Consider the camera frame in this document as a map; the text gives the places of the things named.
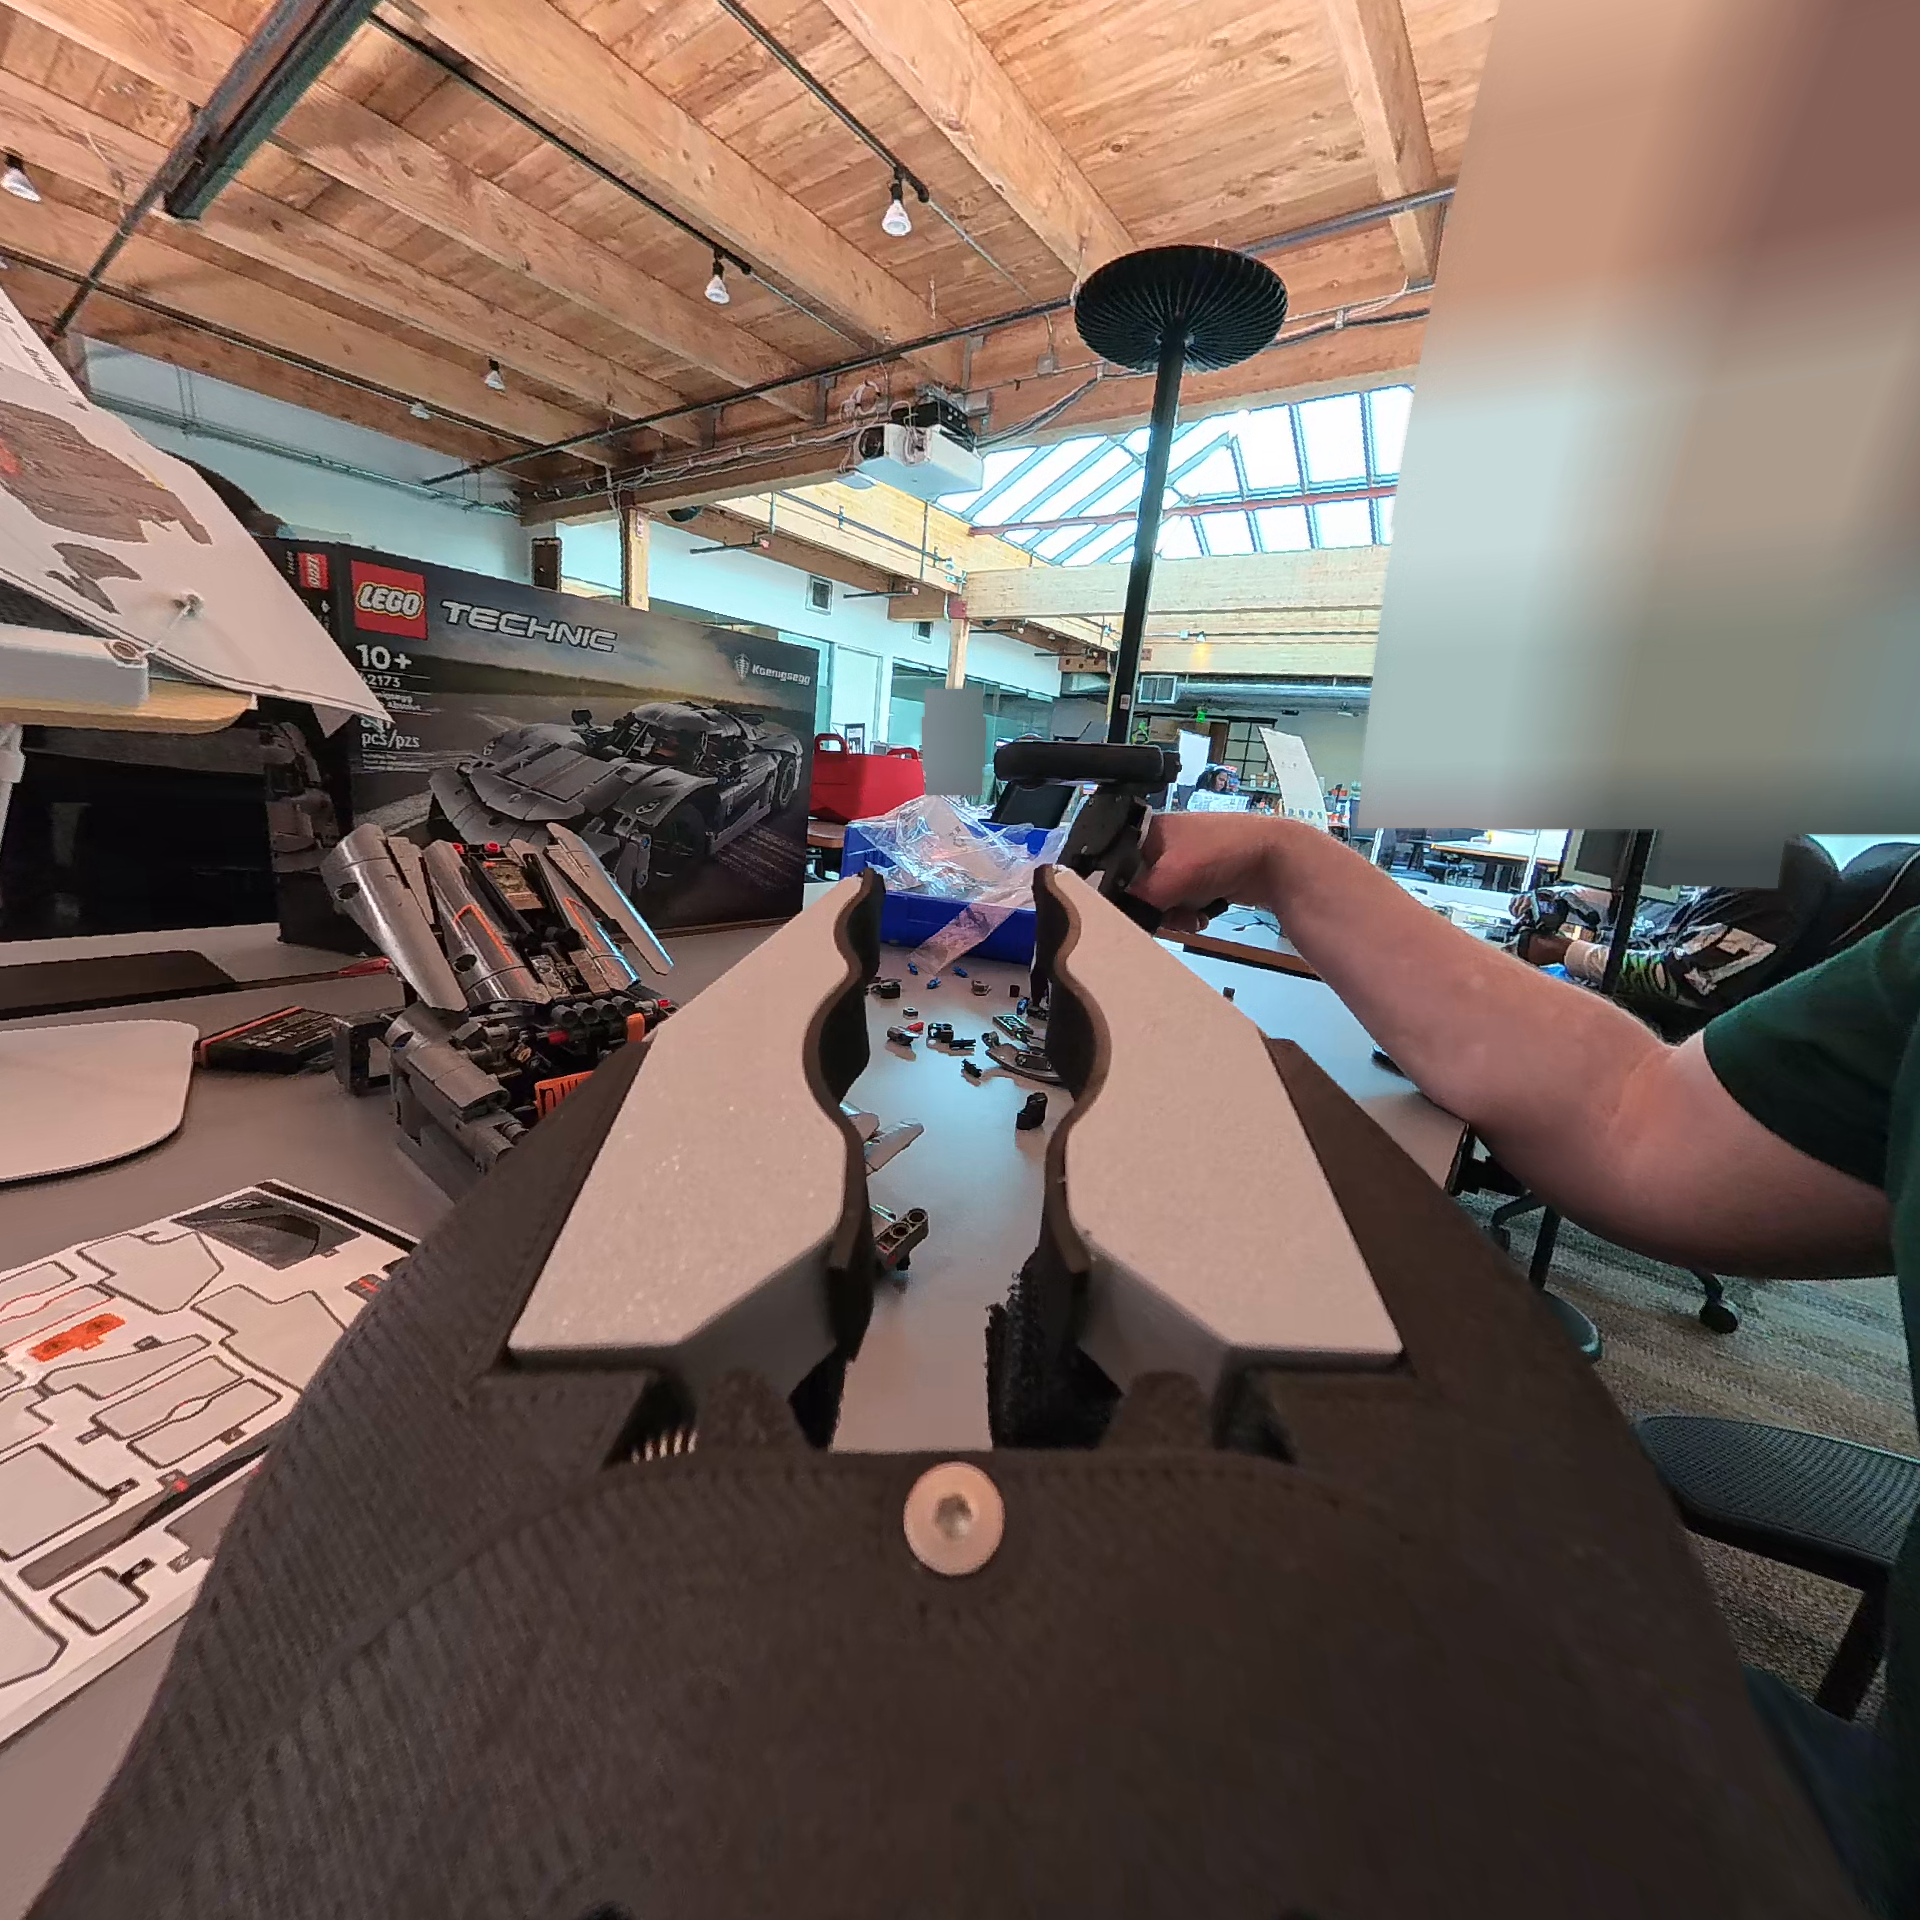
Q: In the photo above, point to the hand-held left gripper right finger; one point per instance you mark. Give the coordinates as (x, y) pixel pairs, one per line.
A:
(1215, 1200)

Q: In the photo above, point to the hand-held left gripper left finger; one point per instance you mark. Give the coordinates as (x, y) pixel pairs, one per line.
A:
(704, 1200)

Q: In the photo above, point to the person's right forearm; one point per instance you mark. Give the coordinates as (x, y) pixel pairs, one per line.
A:
(1501, 1035)

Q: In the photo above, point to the black lego beam subassembly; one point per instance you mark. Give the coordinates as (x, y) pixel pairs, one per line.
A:
(897, 1239)

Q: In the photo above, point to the scatter of small lego pieces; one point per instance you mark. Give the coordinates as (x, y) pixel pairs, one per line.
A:
(1030, 1112)

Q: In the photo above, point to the grey lego car model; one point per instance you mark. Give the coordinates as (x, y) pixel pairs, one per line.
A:
(481, 961)

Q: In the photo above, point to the lego set box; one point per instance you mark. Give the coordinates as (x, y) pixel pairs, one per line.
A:
(600, 674)

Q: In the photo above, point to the lego sticker sheet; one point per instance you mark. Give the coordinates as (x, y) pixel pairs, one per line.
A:
(135, 1350)

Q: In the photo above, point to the lego instruction booklet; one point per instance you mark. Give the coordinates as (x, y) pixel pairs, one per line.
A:
(151, 525)

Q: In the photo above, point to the person's right hand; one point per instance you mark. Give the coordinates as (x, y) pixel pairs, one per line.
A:
(1223, 863)

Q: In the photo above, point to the crumpled clear plastic bag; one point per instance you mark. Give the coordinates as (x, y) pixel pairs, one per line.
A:
(961, 840)

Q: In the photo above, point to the clear plastic zip bag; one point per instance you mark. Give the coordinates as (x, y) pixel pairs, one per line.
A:
(969, 939)

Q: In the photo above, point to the red plastic bin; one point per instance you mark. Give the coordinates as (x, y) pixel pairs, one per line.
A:
(862, 788)

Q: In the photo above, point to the blue plastic bin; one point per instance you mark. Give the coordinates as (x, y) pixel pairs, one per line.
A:
(901, 912)

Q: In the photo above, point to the white ceiling projector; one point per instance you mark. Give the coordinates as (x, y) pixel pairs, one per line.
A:
(915, 458)

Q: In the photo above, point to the black office chair base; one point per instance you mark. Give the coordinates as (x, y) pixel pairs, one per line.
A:
(1591, 1290)

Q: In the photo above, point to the black flat device red stripe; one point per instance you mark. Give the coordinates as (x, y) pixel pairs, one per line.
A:
(279, 1041)

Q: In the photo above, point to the black pole with round disc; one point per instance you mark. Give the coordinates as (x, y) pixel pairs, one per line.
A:
(1181, 301)

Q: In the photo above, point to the dark flat board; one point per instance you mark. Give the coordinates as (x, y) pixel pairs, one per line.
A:
(151, 978)

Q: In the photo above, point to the person's green shirt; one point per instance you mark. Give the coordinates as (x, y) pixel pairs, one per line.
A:
(1822, 1081)

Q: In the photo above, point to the black mesh office chair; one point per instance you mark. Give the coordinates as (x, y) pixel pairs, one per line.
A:
(1771, 1485)

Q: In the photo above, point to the white flat stand base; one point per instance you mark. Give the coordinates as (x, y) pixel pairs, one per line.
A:
(82, 1094)

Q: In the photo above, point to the black monitor screen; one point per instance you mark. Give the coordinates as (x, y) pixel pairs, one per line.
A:
(135, 840)

